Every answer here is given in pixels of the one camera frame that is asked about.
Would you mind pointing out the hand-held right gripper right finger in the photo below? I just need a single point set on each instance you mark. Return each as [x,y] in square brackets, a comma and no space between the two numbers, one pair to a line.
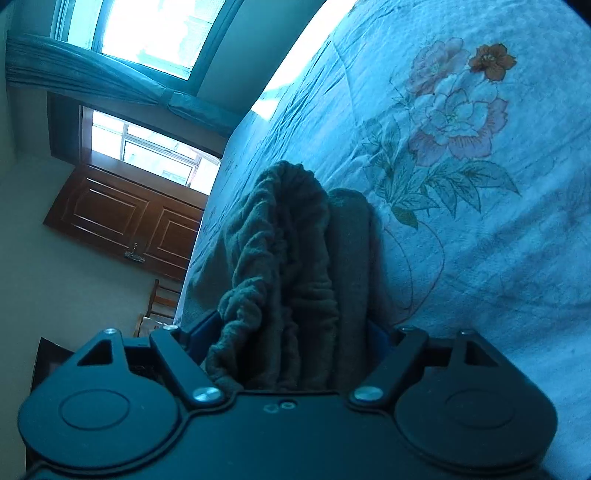
[376,341]

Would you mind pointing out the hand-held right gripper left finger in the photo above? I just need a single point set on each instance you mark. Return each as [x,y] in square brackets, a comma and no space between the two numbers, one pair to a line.
[203,334]

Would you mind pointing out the grey-green towel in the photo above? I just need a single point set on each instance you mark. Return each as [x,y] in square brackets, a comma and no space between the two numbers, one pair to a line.
[286,258]

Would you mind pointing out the wooden chair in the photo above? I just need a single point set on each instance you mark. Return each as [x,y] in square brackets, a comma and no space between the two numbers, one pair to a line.
[161,300]

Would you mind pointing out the floral blue bed sheet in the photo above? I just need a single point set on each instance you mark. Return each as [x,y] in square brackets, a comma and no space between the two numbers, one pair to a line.
[461,258]

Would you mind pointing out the brown wooden door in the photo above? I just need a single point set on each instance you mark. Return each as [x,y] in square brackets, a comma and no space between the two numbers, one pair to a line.
[115,212]

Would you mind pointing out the dark framed object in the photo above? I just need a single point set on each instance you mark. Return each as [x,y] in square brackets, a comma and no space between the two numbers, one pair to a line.
[48,360]

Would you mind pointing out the window above door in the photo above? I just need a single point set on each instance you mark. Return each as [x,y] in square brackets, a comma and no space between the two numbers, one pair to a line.
[138,147]

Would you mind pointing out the teal curtain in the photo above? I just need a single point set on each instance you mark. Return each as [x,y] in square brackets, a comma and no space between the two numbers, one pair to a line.
[92,74]

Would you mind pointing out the large window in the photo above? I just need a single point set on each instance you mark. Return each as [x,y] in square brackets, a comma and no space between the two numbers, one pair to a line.
[147,32]

